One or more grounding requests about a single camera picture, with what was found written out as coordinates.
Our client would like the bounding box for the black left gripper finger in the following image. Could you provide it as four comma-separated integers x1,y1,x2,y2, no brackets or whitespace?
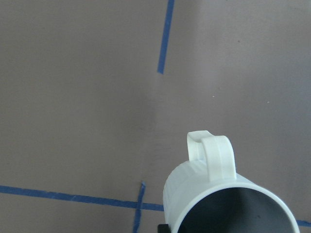
157,224,171,233

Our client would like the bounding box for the white mug with handle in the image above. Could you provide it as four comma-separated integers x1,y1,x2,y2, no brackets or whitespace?
163,131,299,233

